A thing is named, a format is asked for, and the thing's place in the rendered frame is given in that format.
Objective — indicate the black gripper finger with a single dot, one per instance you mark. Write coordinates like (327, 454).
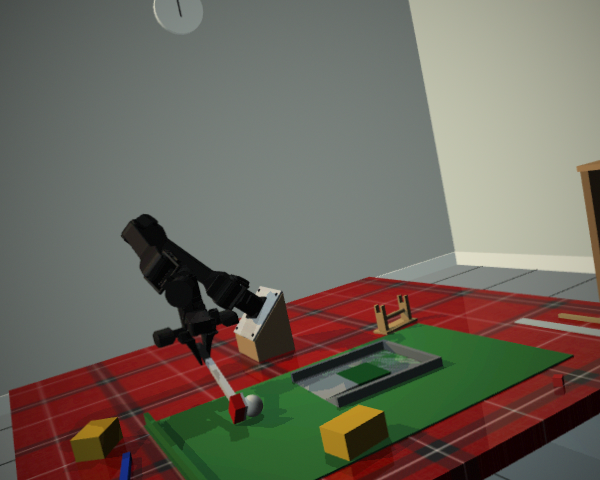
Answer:
(207, 340)
(192, 346)

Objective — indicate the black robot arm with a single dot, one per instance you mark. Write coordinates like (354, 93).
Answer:
(159, 258)

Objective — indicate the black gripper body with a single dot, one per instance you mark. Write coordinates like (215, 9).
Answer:
(167, 337)

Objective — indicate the white ball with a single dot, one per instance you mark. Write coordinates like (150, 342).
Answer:
(255, 405)

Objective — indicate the blue golf putter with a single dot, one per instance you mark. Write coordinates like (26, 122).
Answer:
(126, 466)

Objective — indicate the green flat mat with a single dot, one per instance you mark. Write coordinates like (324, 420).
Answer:
(284, 441)

